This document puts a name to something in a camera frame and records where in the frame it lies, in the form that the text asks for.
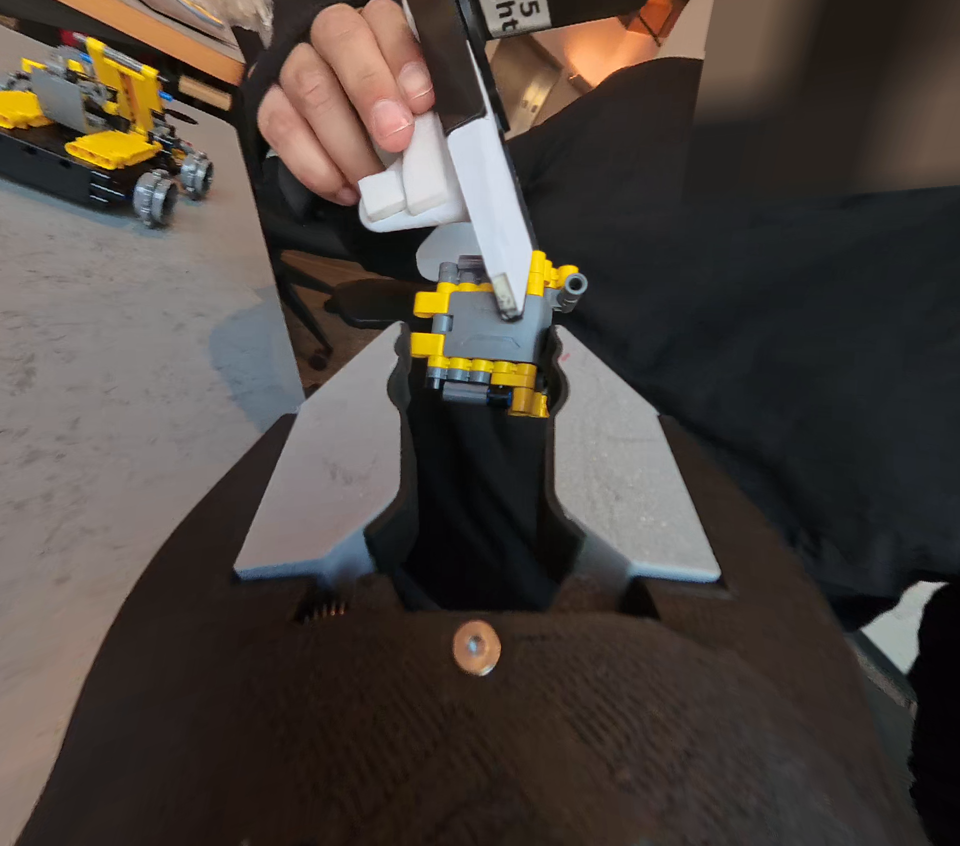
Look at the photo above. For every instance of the person's right hand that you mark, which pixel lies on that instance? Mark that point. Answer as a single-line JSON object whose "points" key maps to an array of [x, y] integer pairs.
{"points": [[337, 95]]}

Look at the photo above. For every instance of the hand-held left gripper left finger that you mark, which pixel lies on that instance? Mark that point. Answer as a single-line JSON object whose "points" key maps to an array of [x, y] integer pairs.
{"points": [[330, 478]]}

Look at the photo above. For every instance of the grey desk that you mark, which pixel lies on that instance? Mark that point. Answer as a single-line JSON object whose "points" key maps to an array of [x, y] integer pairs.
{"points": [[112, 373]]}

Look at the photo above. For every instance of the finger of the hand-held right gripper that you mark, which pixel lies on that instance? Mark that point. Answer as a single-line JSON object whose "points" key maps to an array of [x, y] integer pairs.
{"points": [[487, 185]]}

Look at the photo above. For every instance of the black office chair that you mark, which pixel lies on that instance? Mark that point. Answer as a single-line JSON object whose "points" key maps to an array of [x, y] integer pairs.
{"points": [[367, 302]]}

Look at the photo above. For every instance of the yellow grey brick assembly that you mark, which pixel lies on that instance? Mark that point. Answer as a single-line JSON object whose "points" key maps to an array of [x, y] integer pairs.
{"points": [[487, 324]]}

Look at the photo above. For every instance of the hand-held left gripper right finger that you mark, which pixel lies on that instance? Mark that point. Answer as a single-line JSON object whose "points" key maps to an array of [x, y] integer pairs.
{"points": [[630, 486]]}

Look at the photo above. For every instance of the person's body in black clothing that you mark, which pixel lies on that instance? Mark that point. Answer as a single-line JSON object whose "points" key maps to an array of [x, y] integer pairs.
{"points": [[750, 373]]}

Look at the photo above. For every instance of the wooden work table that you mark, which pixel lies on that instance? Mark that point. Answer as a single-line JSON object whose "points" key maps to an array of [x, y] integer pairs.
{"points": [[112, 9]]}

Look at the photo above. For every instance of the yellow brick beam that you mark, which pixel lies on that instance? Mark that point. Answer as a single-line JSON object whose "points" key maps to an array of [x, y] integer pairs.
{"points": [[529, 399]]}

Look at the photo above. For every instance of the person's right forearm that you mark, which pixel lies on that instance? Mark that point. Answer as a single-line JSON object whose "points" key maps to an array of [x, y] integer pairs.
{"points": [[615, 133]]}

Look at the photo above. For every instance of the partly built brick vehicle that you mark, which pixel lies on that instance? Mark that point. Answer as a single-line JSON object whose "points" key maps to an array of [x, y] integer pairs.
{"points": [[90, 125]]}

